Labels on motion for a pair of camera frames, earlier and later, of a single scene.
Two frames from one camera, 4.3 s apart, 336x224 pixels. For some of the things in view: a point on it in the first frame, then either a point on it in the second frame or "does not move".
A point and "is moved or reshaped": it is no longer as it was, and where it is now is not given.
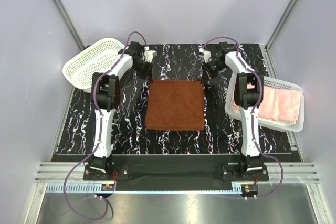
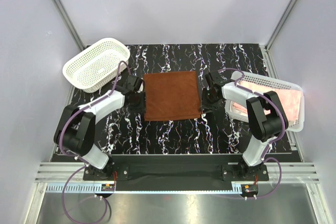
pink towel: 276,104 does not move
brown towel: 175,105 is moved or reshaped
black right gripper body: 211,68 to 209,102
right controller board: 249,190 does not move
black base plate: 177,170 does not move
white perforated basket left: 98,57 does not move
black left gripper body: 142,68 to 139,103
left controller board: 108,187 does not move
